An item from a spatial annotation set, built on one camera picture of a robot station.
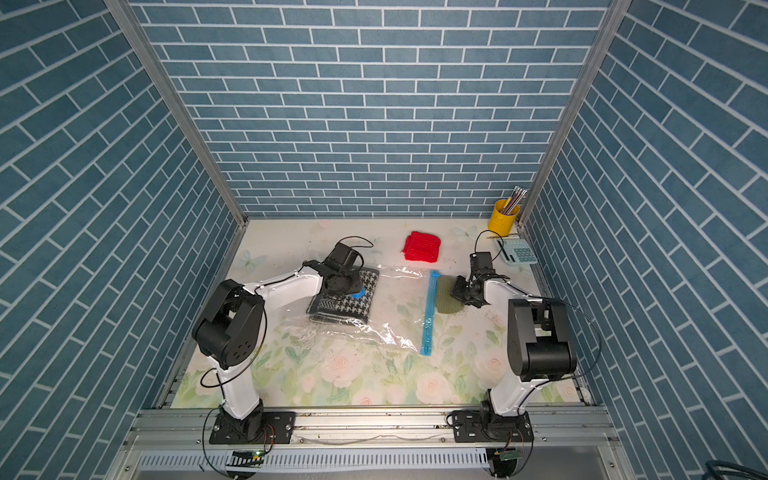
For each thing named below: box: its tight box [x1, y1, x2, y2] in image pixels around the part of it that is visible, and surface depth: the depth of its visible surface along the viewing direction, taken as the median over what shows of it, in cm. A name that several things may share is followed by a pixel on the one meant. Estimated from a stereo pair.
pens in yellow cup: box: [500, 186, 528, 215], surface depth 111 cm
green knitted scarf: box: [436, 275, 465, 314], surface depth 95 cm
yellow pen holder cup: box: [488, 199, 520, 237], surface depth 114 cm
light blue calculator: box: [494, 238, 538, 266], surface depth 110 cm
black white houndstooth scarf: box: [306, 267, 380, 325], surface depth 93 cm
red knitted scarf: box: [402, 231, 441, 263], surface depth 111 cm
